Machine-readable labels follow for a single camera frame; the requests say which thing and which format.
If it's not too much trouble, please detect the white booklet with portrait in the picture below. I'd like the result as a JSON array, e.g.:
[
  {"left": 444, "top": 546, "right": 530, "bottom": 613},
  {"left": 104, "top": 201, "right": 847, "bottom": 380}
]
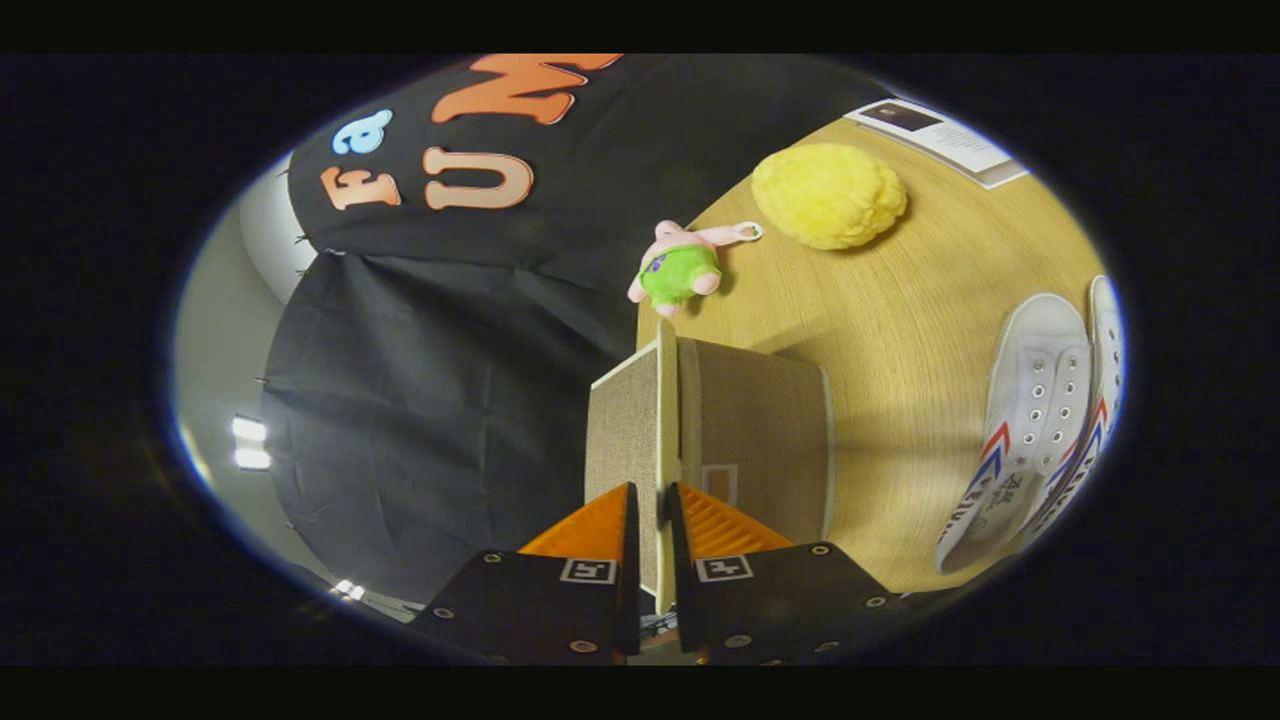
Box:
[{"left": 843, "top": 97, "right": 1031, "bottom": 191}]

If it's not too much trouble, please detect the yellow fuzzy plush cushion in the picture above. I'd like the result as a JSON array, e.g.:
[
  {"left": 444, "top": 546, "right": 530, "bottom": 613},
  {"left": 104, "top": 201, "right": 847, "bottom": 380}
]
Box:
[{"left": 750, "top": 143, "right": 909, "bottom": 251}]

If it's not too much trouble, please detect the ceiling light strip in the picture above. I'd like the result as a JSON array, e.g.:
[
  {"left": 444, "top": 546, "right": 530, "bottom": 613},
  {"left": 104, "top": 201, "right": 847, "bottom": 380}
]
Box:
[{"left": 231, "top": 415, "right": 273, "bottom": 472}]

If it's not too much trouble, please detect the white canvas shoe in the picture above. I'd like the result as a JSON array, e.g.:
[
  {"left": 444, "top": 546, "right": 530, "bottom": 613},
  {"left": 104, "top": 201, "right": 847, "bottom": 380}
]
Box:
[
  {"left": 1020, "top": 275, "right": 1128, "bottom": 551},
  {"left": 935, "top": 293, "right": 1093, "bottom": 576}
]

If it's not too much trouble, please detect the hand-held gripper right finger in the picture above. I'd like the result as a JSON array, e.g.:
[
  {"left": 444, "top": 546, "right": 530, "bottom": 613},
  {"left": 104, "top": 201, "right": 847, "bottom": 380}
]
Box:
[{"left": 665, "top": 482, "right": 911, "bottom": 666}]

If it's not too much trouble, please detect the pink and green plush toy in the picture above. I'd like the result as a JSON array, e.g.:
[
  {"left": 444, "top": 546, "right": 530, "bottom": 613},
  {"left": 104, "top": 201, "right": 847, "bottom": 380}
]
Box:
[{"left": 627, "top": 220, "right": 764, "bottom": 319}]

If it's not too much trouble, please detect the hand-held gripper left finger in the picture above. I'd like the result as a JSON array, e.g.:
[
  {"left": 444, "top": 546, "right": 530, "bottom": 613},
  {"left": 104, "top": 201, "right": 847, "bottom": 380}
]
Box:
[{"left": 408, "top": 482, "right": 641, "bottom": 666}]

